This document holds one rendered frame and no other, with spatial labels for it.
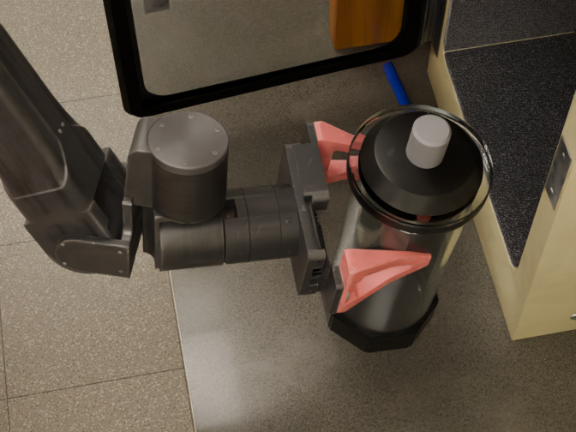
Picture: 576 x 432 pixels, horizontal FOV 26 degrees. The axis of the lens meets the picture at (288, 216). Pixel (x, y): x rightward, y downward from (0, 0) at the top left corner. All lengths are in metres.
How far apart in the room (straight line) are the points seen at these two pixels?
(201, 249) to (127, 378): 1.28
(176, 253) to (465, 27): 0.44
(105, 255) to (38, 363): 1.31
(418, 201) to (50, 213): 0.26
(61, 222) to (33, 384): 1.31
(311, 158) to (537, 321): 0.31
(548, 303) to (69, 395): 1.22
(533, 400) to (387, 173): 0.34
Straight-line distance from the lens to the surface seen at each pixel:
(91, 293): 2.27
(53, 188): 0.89
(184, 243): 0.92
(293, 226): 0.93
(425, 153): 0.89
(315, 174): 0.94
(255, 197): 0.93
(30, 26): 2.64
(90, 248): 0.92
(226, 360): 1.15
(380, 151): 0.91
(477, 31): 1.24
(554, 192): 0.97
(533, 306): 1.12
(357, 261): 0.91
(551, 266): 1.06
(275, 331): 1.16
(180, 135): 0.88
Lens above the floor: 1.99
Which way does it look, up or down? 59 degrees down
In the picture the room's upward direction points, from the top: straight up
